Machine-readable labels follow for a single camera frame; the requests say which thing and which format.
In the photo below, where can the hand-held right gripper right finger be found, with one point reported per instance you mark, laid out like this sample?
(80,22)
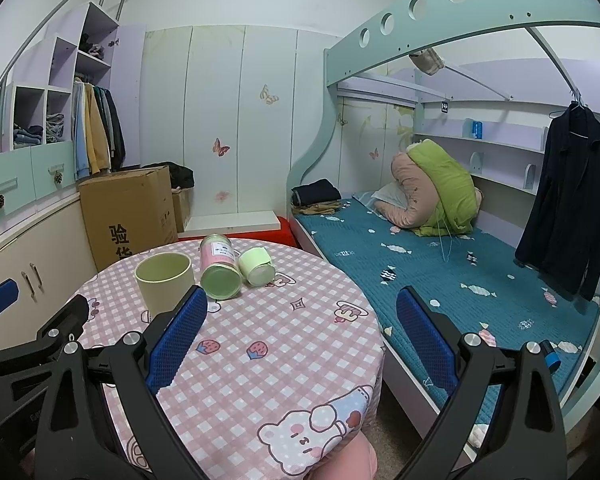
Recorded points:
(425,340)

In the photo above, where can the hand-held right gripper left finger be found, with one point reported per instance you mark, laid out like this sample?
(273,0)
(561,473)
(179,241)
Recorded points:
(180,335)

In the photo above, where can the light green cup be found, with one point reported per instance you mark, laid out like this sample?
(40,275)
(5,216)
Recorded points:
(255,262)

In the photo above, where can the cream cup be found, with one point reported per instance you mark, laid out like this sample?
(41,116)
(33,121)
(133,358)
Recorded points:
(162,287)

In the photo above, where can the cream lower cabinet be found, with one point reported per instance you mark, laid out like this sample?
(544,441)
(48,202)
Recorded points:
(10,270)

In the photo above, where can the teal candy print bedsheet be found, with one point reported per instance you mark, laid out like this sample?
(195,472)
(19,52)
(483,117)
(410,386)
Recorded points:
(430,265)

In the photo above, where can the pink canister with green base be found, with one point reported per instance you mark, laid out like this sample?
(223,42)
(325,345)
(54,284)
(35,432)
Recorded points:
(219,270)

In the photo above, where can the pink checked tablecloth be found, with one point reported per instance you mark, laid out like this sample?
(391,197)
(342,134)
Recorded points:
(270,320)

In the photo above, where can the teal drawer cabinet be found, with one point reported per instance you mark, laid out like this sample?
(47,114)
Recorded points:
(25,180)

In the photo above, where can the white board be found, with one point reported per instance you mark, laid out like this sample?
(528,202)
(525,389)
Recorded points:
(230,221)

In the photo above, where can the small cardboard box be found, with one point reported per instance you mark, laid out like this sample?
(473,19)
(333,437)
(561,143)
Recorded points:
(181,210)

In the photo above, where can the large cardboard box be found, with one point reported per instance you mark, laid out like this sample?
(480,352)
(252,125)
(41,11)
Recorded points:
(130,210)

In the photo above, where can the pink cushion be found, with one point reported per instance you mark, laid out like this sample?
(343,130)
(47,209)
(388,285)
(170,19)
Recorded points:
(350,460)

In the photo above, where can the pale pink butterfly sticker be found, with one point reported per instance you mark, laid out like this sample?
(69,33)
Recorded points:
(222,197)

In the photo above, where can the white pillow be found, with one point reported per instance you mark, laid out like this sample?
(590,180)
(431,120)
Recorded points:
(390,195)

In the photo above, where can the rolled green and pink quilt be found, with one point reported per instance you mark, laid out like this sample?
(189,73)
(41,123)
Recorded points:
(440,185)

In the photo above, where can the black bag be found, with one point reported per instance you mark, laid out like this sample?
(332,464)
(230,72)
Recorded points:
(172,175)

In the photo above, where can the folded jeans pile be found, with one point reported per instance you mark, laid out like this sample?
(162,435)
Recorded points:
(29,136)

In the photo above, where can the folded tan clothes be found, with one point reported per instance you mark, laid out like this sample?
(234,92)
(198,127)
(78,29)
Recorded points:
(320,207)

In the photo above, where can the light blue hanging shirt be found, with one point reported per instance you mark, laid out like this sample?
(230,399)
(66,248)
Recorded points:
(80,140)

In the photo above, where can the folded grey clothes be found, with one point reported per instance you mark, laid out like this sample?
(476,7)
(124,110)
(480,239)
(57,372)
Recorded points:
(55,127)

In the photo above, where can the folded dark clothes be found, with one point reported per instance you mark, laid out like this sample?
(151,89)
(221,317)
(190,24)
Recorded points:
(315,191)

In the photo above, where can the yellow hanging garment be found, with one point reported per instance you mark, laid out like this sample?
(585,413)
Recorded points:
(99,135)

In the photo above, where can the small pink butterfly sticker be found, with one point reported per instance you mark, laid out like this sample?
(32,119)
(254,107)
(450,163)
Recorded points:
(374,154)

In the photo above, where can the dark hanging jacket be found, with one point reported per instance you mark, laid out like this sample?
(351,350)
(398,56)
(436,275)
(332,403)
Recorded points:
(562,200)

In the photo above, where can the dark hanging garments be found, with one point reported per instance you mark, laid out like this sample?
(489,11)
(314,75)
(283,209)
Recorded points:
(114,130)

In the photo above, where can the small blue box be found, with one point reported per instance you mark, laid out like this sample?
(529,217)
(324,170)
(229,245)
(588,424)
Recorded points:
(476,129)

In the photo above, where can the white wardrobe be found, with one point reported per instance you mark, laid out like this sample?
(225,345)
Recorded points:
(240,125)

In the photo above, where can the small beige butterfly sticker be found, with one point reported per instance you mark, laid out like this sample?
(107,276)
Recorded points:
(340,119)

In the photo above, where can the purple stepped shelf unit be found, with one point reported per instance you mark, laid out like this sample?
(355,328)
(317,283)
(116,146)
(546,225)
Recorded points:
(127,90)

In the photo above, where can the dark items on shelf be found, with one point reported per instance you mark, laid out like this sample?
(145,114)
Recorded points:
(91,46)

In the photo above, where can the grey metal handrail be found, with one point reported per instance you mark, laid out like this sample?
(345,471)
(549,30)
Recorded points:
(40,27)

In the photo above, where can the grey and pink cloth pouch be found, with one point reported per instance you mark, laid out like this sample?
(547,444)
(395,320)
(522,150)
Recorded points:
(427,62)

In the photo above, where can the clothes hanger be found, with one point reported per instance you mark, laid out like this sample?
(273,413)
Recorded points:
(576,105)

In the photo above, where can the teal bunk bed frame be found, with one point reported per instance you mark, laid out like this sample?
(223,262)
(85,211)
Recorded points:
(380,45)

